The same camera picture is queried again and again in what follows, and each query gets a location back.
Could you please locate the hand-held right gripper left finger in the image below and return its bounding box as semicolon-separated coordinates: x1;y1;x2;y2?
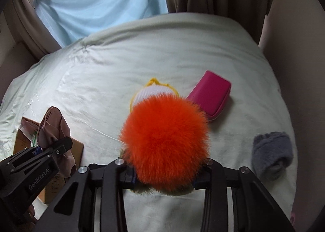
33;159;139;232

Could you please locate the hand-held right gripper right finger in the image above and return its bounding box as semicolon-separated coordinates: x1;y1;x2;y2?
192;158;296;232

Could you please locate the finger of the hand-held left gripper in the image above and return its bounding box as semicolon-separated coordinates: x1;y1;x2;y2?
32;136;74;161

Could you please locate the brown cardboard box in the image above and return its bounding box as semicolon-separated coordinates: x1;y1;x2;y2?
13;116;84;205

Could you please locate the orange fluffy pom-pom toy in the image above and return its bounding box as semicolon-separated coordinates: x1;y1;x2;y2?
118;94;212;197

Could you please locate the grey fuzzy sock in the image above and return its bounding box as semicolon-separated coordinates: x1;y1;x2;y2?
251;132;294;181

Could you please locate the pale green bed sheet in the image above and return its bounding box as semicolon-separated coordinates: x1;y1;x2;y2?
0;13;297;232

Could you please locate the white yellow-trimmed mesh pouch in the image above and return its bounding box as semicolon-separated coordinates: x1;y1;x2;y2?
129;77;180;113

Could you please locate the pink zippered case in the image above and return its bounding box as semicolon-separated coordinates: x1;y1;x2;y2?
185;70;232;123

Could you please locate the light blue curtain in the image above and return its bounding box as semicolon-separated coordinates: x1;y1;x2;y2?
34;0;169;47

